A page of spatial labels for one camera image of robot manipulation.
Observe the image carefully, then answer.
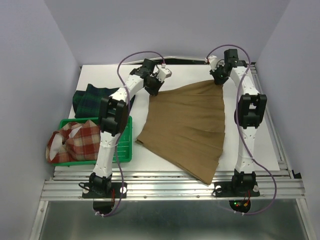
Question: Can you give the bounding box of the tan pleated skirt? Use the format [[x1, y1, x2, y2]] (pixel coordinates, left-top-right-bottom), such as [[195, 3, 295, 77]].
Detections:
[[136, 80, 225, 185]]

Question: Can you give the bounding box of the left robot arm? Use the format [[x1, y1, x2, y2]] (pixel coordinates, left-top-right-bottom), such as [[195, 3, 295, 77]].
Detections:
[[79, 58, 172, 198]]

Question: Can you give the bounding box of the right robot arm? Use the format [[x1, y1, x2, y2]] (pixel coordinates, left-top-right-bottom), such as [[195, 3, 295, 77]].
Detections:
[[207, 49, 267, 198]]

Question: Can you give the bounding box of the green plastic tray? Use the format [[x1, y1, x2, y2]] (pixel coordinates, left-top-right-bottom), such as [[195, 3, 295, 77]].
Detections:
[[52, 116, 133, 167]]

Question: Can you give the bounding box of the green plaid skirt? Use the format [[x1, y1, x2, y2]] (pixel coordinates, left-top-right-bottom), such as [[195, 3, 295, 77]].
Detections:
[[72, 83, 137, 119]]

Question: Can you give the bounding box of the red plaid skirt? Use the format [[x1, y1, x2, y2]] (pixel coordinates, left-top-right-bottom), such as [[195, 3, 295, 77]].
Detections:
[[45, 120, 101, 164]]

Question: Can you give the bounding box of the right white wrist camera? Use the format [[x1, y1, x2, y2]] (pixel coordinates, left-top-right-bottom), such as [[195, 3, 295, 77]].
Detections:
[[204, 55, 220, 71]]

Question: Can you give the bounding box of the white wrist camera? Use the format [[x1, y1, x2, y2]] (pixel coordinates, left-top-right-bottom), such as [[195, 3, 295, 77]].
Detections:
[[156, 67, 172, 82], [204, 55, 220, 71]]

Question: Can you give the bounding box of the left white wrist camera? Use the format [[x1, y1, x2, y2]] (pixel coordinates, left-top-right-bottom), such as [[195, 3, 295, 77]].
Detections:
[[156, 67, 172, 82]]

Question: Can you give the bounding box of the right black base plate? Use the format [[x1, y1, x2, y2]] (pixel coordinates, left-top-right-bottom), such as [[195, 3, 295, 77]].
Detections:
[[213, 181, 260, 198]]

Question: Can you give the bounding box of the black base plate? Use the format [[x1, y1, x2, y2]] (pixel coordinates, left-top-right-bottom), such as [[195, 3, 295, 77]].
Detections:
[[213, 181, 260, 198], [79, 182, 128, 199]]

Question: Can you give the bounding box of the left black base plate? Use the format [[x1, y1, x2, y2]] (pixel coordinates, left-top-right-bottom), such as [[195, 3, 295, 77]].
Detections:
[[79, 182, 128, 199]]

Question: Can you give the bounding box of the aluminium frame rail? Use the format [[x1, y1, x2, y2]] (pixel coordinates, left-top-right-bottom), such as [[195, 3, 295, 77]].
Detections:
[[28, 61, 313, 240]]

